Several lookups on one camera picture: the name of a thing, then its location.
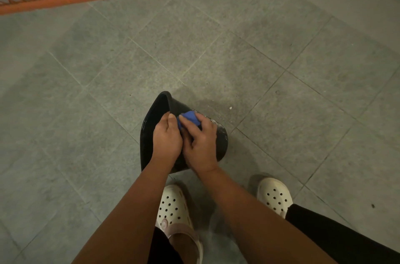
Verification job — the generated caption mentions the person's left forearm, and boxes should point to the person's left forearm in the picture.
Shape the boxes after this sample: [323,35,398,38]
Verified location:
[71,160,175,264]

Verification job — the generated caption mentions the black trousers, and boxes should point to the black trousers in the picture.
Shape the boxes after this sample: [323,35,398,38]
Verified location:
[147,204,400,264]

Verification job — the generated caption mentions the white perforated clog shoe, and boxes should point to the white perforated clog shoe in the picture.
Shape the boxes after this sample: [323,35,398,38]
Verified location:
[257,177,294,219]
[155,184,204,264]

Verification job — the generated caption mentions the person's right forearm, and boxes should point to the person's right forearm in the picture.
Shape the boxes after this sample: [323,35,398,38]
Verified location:
[196,165,339,264]

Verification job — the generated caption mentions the black plastic bucket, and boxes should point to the black plastic bucket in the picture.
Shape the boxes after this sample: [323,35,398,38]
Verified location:
[140,91,229,174]

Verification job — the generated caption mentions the person's right hand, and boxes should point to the person's right hand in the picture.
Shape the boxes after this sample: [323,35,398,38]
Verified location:
[178,113,219,174]

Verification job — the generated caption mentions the person's left hand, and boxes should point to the person's left hand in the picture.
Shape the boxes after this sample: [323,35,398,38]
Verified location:
[150,113,184,170]

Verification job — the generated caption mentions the blue sponge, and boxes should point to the blue sponge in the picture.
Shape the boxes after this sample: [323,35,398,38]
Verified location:
[177,111,201,130]

